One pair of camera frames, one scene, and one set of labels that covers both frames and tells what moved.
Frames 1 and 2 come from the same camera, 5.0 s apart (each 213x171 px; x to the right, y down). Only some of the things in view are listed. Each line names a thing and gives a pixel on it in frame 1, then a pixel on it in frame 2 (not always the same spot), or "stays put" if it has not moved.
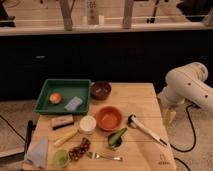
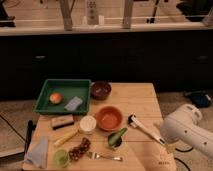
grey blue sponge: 76,102 stays put
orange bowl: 108,118 stays put
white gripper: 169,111 to 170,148
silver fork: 93,155 stays put
